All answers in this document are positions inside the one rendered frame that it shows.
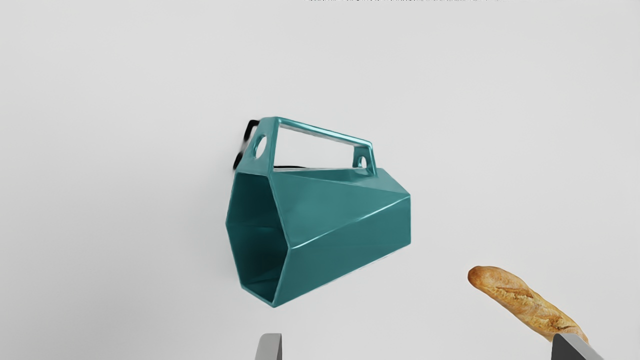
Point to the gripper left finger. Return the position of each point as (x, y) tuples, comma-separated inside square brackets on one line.
[(269, 347)]

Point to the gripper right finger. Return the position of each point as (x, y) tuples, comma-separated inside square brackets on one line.
[(572, 349)]

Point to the teal faceted mug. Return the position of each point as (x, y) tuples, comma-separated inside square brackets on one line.
[(330, 220)]

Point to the golden brown baguette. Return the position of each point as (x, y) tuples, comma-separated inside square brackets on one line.
[(525, 302)]

